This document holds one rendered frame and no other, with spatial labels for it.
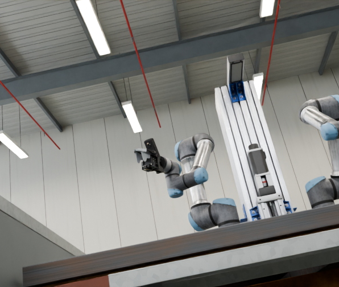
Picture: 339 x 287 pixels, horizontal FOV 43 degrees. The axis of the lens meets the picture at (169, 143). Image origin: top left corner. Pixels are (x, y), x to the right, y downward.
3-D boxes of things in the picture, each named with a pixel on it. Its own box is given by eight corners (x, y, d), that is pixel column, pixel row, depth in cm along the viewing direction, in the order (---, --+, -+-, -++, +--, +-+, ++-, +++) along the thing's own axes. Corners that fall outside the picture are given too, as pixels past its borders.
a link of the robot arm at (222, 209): (234, 218, 220) (228, 192, 226) (211, 225, 226) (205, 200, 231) (243, 221, 230) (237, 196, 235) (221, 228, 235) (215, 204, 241)
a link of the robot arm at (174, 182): (184, 190, 212) (180, 169, 216) (165, 197, 216) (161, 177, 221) (192, 193, 218) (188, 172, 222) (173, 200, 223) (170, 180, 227)
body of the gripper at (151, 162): (153, 165, 203) (167, 171, 213) (152, 148, 206) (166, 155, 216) (140, 169, 207) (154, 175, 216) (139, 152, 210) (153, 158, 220)
